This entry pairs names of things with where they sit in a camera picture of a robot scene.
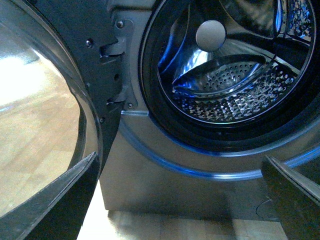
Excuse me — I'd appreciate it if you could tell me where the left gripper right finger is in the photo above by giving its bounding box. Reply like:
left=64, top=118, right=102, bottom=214
left=261, top=156, right=320, bottom=240

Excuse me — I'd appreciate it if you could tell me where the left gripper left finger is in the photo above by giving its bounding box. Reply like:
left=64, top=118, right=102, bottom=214
left=0, top=152, right=100, bottom=240

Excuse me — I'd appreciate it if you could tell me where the washing machine door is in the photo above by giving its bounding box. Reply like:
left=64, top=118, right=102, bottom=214
left=0, top=0, right=124, bottom=218

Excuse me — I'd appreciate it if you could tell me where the grey front-load washing machine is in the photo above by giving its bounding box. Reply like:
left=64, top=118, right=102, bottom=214
left=100, top=0, right=320, bottom=220

